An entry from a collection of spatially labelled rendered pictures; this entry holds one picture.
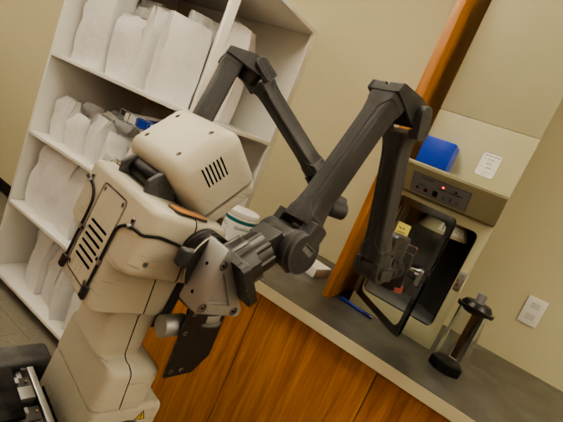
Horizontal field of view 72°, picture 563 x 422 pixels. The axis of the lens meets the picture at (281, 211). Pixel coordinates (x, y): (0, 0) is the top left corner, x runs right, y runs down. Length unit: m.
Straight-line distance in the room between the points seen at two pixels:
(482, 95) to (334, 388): 1.06
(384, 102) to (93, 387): 0.76
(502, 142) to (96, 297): 1.24
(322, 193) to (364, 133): 0.14
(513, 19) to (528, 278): 0.98
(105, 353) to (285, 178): 1.50
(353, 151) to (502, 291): 1.27
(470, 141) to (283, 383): 1.02
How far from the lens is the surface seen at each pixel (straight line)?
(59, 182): 2.41
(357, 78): 2.09
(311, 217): 0.69
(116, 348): 0.85
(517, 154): 1.46
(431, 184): 1.38
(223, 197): 0.73
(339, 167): 0.73
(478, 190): 1.33
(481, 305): 1.36
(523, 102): 1.49
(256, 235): 0.66
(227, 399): 1.58
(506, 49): 1.55
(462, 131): 1.48
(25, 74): 4.25
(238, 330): 1.47
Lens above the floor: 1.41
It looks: 10 degrees down
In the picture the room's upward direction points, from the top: 23 degrees clockwise
